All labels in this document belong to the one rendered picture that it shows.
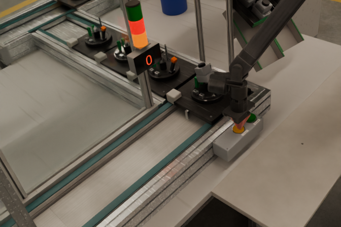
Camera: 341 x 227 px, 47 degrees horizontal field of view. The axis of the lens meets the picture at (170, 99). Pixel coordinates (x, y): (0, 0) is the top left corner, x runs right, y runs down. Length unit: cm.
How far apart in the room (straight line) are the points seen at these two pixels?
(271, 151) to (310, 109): 29
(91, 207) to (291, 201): 65
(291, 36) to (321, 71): 21
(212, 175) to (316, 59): 83
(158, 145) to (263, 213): 44
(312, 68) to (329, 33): 198
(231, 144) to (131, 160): 36
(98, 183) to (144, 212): 21
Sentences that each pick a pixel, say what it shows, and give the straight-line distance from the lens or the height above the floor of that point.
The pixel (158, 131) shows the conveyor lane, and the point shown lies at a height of 92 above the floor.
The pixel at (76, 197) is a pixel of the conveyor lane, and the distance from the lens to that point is 140.
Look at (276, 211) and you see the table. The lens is 134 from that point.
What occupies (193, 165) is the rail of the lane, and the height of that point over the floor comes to 93.
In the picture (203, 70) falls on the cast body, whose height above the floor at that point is 109.
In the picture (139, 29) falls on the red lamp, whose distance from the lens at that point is 134.
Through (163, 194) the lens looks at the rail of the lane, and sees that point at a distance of 133.
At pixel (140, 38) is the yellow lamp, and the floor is 130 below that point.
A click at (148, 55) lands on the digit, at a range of 139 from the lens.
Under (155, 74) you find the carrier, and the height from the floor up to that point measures 100.
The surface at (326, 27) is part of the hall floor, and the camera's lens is 397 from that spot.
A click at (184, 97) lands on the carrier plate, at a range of 158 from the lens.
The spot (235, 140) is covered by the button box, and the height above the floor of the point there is 96.
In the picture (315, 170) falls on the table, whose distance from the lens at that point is 146.
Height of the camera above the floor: 196
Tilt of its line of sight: 39 degrees down
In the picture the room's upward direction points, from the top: 10 degrees counter-clockwise
